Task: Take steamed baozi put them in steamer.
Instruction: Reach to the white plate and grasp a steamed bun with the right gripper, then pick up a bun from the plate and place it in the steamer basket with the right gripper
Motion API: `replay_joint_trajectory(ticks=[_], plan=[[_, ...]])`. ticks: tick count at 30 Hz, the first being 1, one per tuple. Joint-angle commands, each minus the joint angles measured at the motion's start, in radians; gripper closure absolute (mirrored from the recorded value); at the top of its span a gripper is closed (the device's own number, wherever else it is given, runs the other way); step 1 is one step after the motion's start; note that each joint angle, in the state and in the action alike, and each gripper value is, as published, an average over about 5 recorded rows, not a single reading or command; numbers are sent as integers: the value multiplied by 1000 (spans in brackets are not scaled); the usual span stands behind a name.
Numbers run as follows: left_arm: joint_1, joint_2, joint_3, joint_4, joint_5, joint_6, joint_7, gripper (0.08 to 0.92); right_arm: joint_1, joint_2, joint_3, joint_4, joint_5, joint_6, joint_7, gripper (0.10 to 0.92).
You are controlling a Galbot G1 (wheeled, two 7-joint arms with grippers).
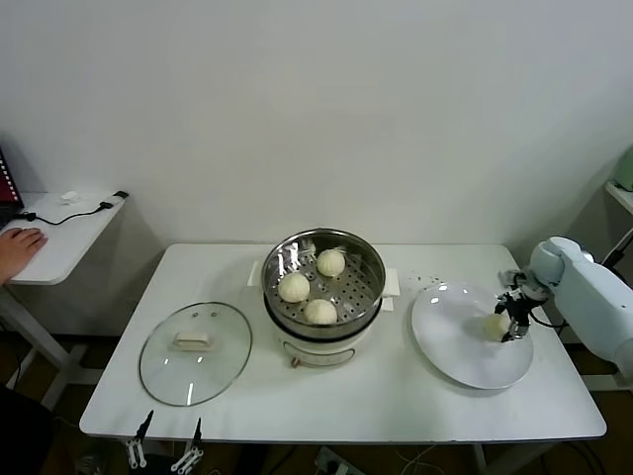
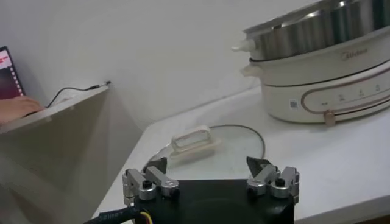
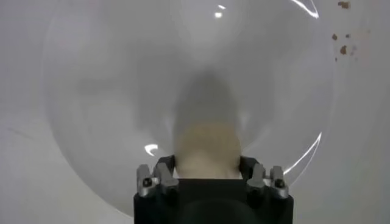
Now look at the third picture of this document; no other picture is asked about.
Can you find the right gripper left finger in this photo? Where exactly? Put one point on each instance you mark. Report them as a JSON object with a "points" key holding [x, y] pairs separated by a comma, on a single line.
{"points": [[163, 179]]}

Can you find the white round plate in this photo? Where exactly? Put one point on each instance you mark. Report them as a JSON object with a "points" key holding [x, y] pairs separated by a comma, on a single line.
{"points": [[106, 76]]}

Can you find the white steamed baozi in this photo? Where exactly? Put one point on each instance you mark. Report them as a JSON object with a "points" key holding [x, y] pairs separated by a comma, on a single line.
{"points": [[208, 152]]}

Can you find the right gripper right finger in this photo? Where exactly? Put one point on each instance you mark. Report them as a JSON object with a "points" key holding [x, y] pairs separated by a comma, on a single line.
{"points": [[256, 178]]}

